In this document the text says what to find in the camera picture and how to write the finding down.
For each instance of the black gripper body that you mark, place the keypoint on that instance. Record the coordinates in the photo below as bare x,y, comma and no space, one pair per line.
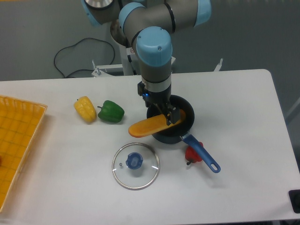
162,97

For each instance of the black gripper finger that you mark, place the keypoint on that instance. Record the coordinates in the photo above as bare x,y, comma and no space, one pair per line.
173,114
162,107

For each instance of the orange bread loaf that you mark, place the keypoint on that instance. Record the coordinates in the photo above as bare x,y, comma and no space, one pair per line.
153,125

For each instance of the glass lid with blue knob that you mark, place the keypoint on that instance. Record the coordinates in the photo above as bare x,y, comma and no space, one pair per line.
135,166

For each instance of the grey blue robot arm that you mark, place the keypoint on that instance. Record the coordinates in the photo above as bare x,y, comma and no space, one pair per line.
171,15

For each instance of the green bell pepper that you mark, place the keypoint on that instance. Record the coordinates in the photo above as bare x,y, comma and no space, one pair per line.
111,112

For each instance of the red bell pepper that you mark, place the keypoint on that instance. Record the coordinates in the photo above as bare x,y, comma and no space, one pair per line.
191,156

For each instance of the yellow bell pepper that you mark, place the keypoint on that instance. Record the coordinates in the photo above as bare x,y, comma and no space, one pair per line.
85,109

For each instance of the yellow woven basket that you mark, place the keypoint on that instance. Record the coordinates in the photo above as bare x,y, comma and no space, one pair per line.
19,123

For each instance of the black corner device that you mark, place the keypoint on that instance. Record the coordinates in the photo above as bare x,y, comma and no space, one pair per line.
294,196

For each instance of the dark pot with blue handle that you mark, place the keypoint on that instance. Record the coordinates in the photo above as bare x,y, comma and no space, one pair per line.
181,132

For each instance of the white table bracket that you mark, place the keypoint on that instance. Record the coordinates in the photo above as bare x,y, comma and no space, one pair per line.
219,65

